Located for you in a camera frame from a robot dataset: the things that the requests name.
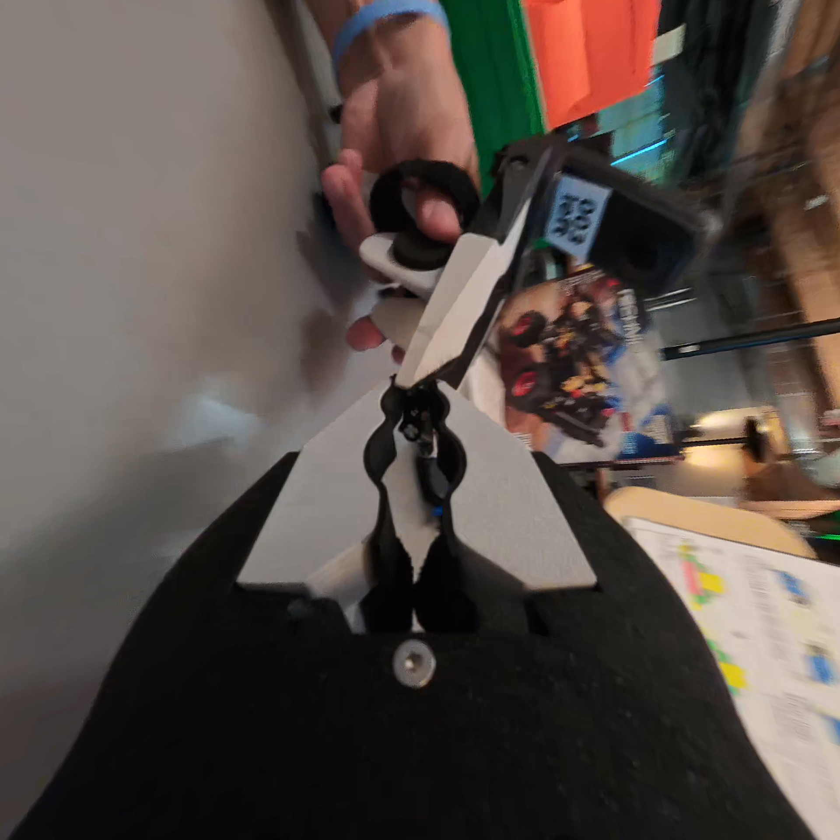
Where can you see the lego set box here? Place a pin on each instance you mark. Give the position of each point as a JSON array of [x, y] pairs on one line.
[[577, 367]]

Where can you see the printed instruction sheet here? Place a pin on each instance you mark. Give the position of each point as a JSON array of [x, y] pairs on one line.
[[774, 630]]

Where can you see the orange plastic bin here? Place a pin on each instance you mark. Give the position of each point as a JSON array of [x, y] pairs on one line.
[[590, 52]]

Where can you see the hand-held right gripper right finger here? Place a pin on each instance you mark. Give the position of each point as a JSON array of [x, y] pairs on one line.
[[518, 525]]

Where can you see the blue wristband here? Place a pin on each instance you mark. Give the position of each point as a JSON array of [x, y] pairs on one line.
[[394, 12]]

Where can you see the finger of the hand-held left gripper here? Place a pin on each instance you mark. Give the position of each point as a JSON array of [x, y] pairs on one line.
[[459, 295]]

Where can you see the person's left hand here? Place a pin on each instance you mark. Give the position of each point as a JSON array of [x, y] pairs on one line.
[[400, 105]]

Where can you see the green plastic bin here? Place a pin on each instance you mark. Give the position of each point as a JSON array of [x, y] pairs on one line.
[[492, 79]]

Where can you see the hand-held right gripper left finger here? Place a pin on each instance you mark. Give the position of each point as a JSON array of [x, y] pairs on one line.
[[315, 518]]

